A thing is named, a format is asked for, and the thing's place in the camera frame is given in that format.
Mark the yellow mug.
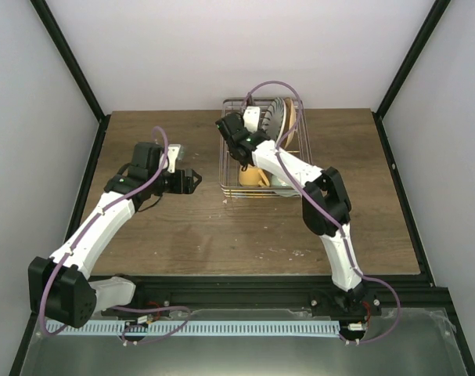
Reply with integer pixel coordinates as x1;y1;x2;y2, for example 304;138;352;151
238;165;270;187

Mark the celadon green bowl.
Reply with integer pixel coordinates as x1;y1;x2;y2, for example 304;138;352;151
269;175;299;197

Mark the blue striped white plate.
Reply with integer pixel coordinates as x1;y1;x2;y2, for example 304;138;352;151
261;98;286;141

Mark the beige bird pattern plate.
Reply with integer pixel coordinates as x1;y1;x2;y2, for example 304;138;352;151
277;97;297;149

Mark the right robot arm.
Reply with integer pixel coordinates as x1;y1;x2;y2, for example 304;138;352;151
215;112;368;316

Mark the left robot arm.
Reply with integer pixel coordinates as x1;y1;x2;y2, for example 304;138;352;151
28;142;202;328

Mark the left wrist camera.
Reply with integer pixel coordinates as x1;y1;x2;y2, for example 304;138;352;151
165;144;184;173

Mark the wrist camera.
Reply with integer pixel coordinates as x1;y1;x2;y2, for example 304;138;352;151
165;144;184;173
243;106;261;133

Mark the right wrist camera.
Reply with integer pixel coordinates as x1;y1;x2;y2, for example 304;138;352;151
243;106;261;133

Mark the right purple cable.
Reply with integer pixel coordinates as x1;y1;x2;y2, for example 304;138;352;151
241;80;402;346

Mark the wire dish rack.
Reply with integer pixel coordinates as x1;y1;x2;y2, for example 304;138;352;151
219;97;312;198

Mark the light blue slotted cable duct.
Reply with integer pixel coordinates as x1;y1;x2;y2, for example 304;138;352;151
61;320;340;338

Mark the left black frame post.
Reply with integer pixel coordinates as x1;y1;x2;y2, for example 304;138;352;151
29;0;105;118

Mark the black frame post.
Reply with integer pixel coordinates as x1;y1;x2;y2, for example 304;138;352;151
376;0;452;118
29;0;105;118

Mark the black aluminium frame rail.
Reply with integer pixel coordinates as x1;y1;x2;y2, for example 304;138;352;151
37;275;449;318

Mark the right black frame post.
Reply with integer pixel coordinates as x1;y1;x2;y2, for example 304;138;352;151
376;0;452;118

